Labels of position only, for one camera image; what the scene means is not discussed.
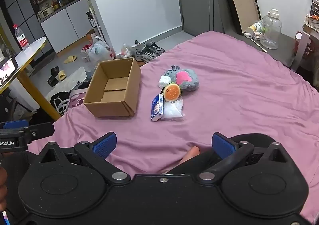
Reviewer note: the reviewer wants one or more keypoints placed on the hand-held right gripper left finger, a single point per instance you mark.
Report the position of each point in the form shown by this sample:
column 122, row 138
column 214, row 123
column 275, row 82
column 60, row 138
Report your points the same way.
column 104, row 144

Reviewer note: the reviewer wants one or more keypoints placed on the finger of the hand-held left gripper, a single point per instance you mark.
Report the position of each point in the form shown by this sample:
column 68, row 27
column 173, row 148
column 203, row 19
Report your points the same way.
column 15, row 124
column 41, row 130

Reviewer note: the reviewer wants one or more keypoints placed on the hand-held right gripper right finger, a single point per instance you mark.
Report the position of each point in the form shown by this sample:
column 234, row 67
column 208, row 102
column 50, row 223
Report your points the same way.
column 223, row 145

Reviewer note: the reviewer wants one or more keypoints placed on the brown cardboard box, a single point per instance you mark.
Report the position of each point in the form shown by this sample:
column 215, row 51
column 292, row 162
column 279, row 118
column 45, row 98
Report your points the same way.
column 112, row 90

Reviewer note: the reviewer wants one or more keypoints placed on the clear plastic bag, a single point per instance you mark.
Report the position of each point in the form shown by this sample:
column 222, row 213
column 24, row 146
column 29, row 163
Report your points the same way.
column 173, row 110

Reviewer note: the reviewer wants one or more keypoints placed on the blue tissue packet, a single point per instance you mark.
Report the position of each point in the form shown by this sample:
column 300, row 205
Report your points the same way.
column 157, row 108

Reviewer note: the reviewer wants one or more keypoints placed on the orange burger plush toy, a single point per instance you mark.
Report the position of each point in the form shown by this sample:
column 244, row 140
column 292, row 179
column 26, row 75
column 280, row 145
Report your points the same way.
column 172, row 92

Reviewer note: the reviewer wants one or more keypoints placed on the grey and pink plush toy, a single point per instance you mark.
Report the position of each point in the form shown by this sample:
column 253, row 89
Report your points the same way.
column 187, row 78

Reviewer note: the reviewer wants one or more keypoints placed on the small white packet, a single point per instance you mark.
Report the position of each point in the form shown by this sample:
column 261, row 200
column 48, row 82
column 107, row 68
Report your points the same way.
column 165, row 80

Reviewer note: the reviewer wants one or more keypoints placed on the person's left hand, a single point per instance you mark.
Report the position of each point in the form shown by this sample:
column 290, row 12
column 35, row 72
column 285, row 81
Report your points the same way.
column 2, row 190

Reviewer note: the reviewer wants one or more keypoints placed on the person's bare leg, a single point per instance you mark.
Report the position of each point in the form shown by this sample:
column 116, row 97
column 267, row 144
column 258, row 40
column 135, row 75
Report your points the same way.
column 189, row 156

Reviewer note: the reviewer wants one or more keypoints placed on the pink bear laptop bag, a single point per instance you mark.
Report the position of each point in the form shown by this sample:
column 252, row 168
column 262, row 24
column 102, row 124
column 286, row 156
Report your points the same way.
column 77, row 98

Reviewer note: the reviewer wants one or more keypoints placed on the tablet with lit screen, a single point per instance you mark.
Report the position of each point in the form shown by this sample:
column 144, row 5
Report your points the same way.
column 7, row 70

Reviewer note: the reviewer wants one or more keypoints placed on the pink bed sheet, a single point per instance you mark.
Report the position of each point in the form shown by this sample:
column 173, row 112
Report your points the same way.
column 236, row 90

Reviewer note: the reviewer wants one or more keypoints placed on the yellow slipper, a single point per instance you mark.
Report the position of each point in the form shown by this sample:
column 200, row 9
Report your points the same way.
column 70, row 59
column 61, row 75

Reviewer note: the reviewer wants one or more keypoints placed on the white towel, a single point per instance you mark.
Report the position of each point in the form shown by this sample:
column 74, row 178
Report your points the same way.
column 72, row 78

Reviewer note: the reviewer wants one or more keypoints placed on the white table yellow legs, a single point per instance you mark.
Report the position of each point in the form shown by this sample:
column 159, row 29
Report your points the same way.
column 32, row 52

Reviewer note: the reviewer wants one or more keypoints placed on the plastic water bottle red label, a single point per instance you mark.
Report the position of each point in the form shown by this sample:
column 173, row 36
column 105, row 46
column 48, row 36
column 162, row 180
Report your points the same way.
column 22, row 37

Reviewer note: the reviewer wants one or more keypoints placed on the white plastic shopping bag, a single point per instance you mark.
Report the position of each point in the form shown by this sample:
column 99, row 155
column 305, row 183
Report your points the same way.
column 99, row 52

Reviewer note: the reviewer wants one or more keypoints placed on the clear bag of trash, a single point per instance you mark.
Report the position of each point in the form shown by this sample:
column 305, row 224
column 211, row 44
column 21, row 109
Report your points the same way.
column 127, row 51

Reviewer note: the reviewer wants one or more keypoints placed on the grey sneaker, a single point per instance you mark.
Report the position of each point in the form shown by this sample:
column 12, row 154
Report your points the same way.
column 145, row 55
column 155, row 47

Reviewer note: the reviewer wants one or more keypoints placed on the small open cardboard carton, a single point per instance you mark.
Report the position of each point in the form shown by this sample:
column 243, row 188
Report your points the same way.
column 90, row 33

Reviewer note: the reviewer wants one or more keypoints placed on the white floor cabinet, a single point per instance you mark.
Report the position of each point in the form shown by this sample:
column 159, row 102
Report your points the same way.
column 67, row 24

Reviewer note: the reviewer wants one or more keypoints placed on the black spray bottle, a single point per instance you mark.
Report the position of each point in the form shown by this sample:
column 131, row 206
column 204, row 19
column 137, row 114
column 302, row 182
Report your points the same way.
column 91, row 19

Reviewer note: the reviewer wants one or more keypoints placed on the white jar green label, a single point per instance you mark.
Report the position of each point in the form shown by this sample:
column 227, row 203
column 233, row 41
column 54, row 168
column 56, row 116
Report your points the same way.
column 256, row 27

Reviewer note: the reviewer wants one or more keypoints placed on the clear plastic water jug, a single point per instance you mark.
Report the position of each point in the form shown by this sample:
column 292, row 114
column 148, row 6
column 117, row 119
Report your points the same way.
column 271, row 30

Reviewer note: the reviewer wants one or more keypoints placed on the black framed board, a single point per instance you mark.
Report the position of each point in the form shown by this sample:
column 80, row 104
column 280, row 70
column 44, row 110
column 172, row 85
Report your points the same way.
column 240, row 1

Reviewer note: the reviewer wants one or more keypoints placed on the grey door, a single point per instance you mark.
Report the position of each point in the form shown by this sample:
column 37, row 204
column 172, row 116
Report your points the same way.
column 197, row 1

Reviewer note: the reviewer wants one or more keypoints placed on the grey drawer unit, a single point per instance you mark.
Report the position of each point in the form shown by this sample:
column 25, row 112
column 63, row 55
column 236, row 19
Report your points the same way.
column 315, row 1

